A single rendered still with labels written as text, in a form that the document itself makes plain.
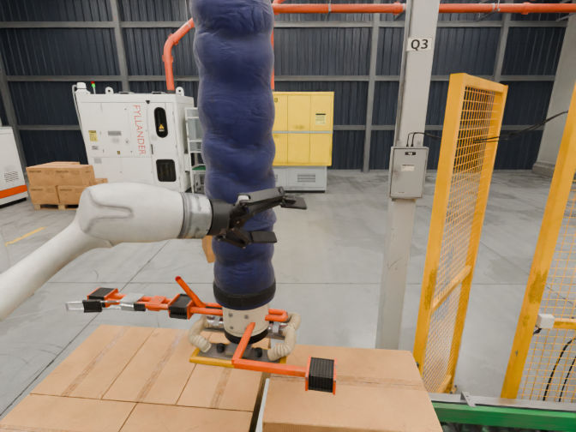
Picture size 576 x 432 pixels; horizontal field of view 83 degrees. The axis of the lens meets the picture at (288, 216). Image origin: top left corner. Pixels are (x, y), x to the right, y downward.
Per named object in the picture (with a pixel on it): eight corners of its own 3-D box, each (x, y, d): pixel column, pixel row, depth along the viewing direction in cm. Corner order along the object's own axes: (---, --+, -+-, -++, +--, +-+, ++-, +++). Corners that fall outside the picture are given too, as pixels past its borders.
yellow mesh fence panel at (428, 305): (444, 380, 251) (495, 86, 189) (458, 387, 244) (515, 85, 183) (391, 464, 190) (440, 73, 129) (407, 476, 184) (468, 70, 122)
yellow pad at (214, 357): (289, 354, 119) (289, 343, 118) (284, 375, 110) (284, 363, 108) (201, 344, 125) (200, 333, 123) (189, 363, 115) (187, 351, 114)
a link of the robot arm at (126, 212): (188, 186, 58) (165, 187, 68) (85, 175, 48) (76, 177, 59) (183, 247, 58) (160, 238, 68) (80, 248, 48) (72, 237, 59)
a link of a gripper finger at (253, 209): (231, 210, 70) (230, 207, 69) (280, 191, 71) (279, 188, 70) (236, 225, 68) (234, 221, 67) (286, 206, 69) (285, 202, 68)
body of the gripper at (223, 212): (201, 243, 66) (241, 243, 72) (216, 219, 61) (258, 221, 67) (194, 214, 70) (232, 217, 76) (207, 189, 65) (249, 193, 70)
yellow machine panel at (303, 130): (327, 186, 935) (329, 93, 862) (330, 194, 848) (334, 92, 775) (249, 186, 936) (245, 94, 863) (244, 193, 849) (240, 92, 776)
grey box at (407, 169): (420, 197, 196) (426, 146, 188) (423, 199, 191) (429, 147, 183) (387, 196, 198) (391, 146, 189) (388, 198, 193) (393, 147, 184)
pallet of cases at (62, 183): (113, 198, 799) (107, 161, 773) (88, 210, 701) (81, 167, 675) (64, 198, 800) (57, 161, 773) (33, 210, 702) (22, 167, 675)
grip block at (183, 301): (200, 306, 131) (198, 293, 129) (189, 321, 122) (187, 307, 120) (180, 304, 132) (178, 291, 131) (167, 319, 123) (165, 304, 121)
